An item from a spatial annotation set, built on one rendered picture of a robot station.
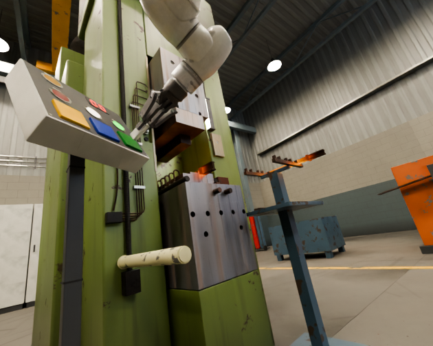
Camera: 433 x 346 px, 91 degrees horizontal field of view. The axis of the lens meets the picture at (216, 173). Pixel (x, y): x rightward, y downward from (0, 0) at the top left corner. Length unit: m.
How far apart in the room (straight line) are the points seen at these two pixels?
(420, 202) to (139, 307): 3.81
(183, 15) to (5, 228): 5.97
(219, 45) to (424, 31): 8.80
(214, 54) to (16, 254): 5.92
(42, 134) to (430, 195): 4.12
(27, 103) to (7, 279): 5.67
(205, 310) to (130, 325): 0.29
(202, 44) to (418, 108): 8.08
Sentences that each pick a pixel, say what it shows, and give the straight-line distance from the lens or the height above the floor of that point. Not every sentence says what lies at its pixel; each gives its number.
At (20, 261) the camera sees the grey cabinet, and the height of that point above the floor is 0.89.
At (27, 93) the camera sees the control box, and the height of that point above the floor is 1.06.
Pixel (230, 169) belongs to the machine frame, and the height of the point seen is 1.10.
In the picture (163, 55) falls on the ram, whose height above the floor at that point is 1.71.
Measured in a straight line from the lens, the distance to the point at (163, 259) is 0.65.
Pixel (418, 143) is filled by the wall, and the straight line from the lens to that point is 8.34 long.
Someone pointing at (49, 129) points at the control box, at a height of 0.94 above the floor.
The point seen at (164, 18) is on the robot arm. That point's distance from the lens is 0.72.
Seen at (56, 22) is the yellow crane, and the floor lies 5.88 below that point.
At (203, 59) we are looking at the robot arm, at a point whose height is 1.15.
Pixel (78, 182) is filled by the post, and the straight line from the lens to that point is 0.76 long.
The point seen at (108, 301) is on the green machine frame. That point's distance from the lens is 1.00.
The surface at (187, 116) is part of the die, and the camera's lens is 1.25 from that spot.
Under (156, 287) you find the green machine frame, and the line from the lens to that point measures 1.07.
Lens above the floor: 0.64
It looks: 17 degrees up
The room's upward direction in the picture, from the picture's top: 10 degrees counter-clockwise
